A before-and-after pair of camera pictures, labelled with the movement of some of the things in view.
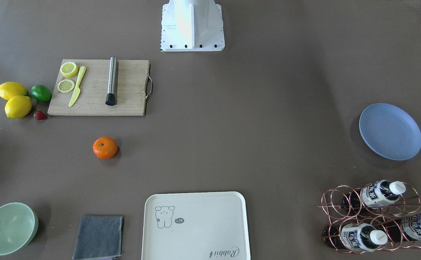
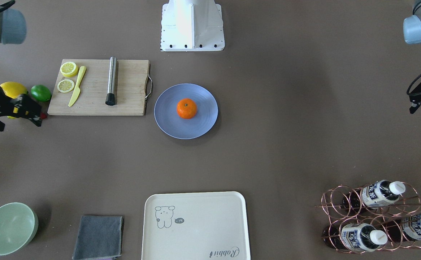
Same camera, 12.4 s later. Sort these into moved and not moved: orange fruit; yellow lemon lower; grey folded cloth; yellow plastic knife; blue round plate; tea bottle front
Moved: blue round plate; orange fruit
Not moved: yellow lemon lower; grey folded cloth; tea bottle front; yellow plastic knife
